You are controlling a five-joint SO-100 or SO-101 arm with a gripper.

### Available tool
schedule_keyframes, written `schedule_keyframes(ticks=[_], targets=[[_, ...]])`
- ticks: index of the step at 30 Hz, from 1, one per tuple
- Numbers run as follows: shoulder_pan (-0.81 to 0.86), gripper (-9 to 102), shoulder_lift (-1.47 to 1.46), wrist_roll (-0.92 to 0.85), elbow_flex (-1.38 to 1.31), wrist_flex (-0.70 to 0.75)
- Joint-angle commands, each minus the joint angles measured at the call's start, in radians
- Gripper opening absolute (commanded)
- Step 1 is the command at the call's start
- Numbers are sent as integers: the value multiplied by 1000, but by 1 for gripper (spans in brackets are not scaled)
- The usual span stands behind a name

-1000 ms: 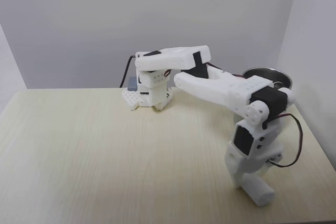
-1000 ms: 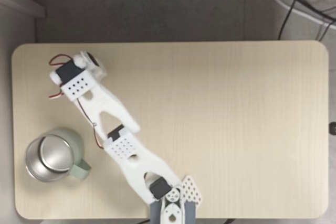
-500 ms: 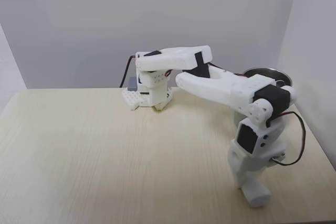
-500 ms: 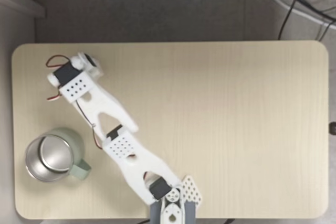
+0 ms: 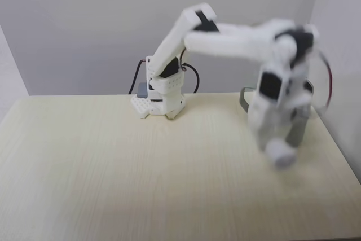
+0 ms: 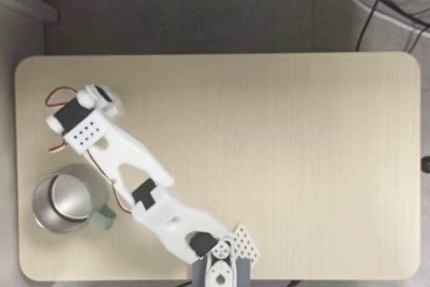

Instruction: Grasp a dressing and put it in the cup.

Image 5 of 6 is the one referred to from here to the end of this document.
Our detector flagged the black signal cable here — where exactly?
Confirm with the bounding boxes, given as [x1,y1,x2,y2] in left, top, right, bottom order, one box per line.
[181,50,200,94]

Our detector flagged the black power cable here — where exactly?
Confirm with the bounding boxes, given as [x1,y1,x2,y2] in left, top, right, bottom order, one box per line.
[128,59,148,95]

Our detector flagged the red arm wire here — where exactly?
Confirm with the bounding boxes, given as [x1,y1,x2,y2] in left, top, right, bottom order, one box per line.
[310,47,336,113]

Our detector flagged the grey table clamp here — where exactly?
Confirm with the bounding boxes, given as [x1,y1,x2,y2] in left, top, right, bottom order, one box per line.
[136,82,149,98]

